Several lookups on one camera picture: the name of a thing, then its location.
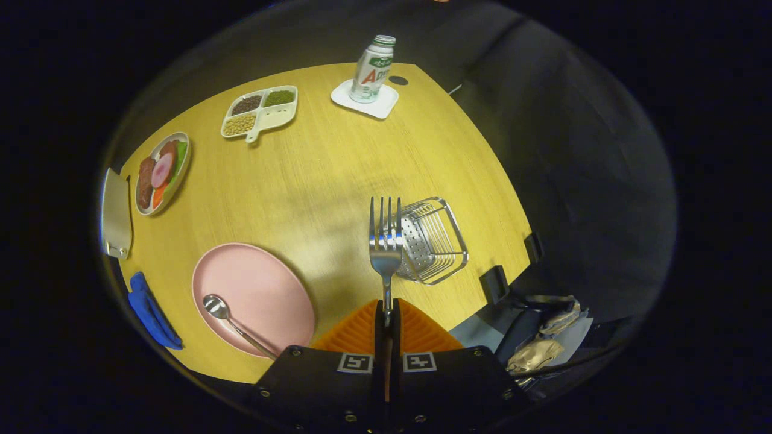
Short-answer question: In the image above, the black table clamp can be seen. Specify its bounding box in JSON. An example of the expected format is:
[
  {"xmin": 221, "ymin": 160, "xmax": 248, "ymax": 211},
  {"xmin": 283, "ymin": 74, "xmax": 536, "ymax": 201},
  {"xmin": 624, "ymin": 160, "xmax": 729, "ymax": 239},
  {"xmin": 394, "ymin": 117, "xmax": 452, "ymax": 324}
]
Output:
[
  {"xmin": 479, "ymin": 265, "xmax": 511, "ymax": 305},
  {"xmin": 524, "ymin": 232, "xmax": 545, "ymax": 264}
]

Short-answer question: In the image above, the white toaster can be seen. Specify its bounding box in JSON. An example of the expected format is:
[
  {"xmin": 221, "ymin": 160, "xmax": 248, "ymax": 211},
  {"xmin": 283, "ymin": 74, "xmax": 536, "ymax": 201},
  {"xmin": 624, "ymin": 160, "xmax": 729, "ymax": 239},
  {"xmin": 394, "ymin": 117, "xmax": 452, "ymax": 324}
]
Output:
[{"xmin": 100, "ymin": 168, "xmax": 134, "ymax": 260}]

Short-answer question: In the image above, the tan crumpled material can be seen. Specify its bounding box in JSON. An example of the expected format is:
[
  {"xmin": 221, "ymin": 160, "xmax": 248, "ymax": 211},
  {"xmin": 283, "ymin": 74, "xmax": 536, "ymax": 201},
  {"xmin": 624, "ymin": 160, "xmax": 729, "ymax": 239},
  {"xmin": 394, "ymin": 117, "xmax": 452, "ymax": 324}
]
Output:
[
  {"xmin": 507, "ymin": 338, "xmax": 565, "ymax": 374},
  {"xmin": 539, "ymin": 295, "xmax": 589, "ymax": 336}
]

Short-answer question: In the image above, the oval plate of food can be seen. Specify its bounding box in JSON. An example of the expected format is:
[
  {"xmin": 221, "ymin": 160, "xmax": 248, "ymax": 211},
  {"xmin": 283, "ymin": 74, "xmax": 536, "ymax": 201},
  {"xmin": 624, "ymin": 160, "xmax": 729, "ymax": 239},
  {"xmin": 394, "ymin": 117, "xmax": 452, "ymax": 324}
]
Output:
[{"xmin": 134, "ymin": 131, "xmax": 192, "ymax": 216}]

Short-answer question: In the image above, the pile of brown beans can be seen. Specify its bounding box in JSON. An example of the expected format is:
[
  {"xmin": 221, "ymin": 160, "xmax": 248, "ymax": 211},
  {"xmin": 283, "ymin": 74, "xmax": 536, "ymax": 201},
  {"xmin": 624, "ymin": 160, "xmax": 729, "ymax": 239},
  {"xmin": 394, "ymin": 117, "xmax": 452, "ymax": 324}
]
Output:
[{"xmin": 231, "ymin": 95, "xmax": 264, "ymax": 116}]

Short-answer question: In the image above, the silver metal spoon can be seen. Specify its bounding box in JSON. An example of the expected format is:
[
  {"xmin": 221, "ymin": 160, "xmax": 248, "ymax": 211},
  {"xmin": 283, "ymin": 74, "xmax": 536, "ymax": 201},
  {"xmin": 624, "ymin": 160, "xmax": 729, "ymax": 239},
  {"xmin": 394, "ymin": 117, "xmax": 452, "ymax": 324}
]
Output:
[{"xmin": 203, "ymin": 294, "xmax": 279, "ymax": 361}]

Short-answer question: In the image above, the silver wire basket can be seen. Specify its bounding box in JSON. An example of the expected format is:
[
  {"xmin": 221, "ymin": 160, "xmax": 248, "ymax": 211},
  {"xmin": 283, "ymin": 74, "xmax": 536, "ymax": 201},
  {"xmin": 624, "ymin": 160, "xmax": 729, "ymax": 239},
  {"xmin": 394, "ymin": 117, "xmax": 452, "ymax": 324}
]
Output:
[{"xmin": 386, "ymin": 196, "xmax": 470, "ymax": 286}]

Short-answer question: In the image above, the small labelled drink bottle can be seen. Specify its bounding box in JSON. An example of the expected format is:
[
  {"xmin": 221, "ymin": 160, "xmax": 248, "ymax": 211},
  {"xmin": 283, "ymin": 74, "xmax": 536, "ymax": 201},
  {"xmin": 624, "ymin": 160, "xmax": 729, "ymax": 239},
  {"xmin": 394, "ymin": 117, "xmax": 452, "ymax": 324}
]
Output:
[{"xmin": 349, "ymin": 34, "xmax": 397, "ymax": 104}]

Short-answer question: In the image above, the pink round plate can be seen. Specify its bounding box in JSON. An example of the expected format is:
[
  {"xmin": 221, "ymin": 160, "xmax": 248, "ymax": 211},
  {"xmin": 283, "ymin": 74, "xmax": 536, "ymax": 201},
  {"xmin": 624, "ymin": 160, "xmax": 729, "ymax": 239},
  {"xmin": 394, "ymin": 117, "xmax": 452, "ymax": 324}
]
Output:
[{"xmin": 191, "ymin": 242, "xmax": 316, "ymax": 360}]

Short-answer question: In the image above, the green lettuce leaf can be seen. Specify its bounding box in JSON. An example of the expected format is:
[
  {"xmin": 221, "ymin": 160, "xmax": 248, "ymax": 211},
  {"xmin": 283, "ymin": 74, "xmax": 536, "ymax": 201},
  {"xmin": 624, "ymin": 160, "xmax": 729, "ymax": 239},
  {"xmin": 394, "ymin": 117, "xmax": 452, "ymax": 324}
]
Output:
[{"xmin": 171, "ymin": 141, "xmax": 188, "ymax": 181}]

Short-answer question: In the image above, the white square coaster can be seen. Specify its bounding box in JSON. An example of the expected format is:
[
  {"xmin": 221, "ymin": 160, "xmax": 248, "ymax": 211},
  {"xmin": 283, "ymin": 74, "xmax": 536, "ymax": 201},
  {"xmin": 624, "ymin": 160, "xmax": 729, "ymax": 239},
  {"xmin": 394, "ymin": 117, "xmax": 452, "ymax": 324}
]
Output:
[{"xmin": 331, "ymin": 79, "xmax": 400, "ymax": 120}]

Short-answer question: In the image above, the silver metal fork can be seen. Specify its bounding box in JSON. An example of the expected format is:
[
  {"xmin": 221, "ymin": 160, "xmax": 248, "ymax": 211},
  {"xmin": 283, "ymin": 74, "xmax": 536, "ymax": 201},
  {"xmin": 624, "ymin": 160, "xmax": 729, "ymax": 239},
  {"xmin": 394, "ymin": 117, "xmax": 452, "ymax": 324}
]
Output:
[{"xmin": 369, "ymin": 196, "xmax": 403, "ymax": 329}]

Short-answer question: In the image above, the pile of yellow beans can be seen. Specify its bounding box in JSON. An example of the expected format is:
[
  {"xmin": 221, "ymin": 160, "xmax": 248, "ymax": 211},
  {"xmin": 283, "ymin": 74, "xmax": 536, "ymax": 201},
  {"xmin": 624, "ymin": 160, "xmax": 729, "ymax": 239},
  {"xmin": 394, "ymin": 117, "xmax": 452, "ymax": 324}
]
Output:
[{"xmin": 223, "ymin": 113, "xmax": 256, "ymax": 137}]

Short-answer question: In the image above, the white divided dish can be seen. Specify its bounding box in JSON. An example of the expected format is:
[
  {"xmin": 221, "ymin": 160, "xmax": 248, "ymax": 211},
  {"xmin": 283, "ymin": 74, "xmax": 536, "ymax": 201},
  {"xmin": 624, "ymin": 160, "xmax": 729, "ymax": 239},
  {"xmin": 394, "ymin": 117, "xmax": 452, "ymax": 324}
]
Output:
[{"xmin": 220, "ymin": 85, "xmax": 299, "ymax": 144}]

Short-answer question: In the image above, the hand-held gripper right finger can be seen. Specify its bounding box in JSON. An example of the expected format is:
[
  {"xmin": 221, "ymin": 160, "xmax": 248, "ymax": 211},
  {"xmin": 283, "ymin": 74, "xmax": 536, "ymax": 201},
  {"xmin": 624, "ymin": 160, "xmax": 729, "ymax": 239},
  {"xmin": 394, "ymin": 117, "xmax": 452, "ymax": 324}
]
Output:
[{"xmin": 389, "ymin": 298, "xmax": 531, "ymax": 432}]

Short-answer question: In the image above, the pink ham slice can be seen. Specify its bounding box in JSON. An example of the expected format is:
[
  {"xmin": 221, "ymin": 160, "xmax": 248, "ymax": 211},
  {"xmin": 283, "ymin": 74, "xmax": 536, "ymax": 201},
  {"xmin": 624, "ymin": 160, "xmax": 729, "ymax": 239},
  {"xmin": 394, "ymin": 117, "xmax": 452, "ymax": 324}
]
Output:
[{"xmin": 151, "ymin": 153, "xmax": 176, "ymax": 189}]

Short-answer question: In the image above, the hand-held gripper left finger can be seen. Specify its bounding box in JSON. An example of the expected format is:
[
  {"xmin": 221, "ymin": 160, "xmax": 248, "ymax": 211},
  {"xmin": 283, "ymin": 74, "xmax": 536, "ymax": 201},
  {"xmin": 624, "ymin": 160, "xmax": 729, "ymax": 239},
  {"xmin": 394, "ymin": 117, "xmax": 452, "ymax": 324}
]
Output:
[{"xmin": 253, "ymin": 300, "xmax": 387, "ymax": 432}]

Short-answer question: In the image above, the blue cloth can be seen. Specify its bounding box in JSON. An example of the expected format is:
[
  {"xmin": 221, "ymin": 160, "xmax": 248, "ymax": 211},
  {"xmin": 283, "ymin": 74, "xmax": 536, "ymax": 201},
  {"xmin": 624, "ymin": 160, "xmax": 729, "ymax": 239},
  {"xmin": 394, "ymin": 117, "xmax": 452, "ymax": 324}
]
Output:
[{"xmin": 127, "ymin": 271, "xmax": 184, "ymax": 351}]

